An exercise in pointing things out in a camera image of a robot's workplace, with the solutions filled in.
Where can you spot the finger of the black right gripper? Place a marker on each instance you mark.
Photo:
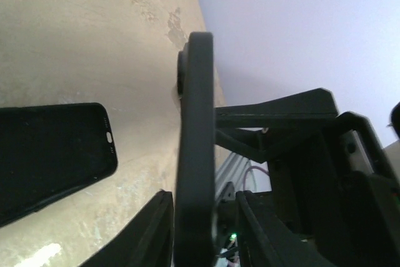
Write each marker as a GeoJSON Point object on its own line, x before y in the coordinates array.
{"type": "Point", "coordinates": [309, 108]}
{"type": "Point", "coordinates": [244, 142]}

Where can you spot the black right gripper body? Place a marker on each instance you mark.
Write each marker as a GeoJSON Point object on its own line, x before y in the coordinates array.
{"type": "Point", "coordinates": [336, 198]}

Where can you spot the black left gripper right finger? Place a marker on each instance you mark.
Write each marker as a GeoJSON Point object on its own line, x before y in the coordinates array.
{"type": "Point", "coordinates": [259, 239]}

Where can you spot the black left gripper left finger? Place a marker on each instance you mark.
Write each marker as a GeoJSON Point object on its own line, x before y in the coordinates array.
{"type": "Point", "coordinates": [145, 241]}

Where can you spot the black phone case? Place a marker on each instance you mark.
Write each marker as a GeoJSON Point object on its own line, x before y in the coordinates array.
{"type": "Point", "coordinates": [50, 152]}

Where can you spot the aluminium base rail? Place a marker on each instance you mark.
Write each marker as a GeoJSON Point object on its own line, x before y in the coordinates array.
{"type": "Point", "coordinates": [244, 174]}

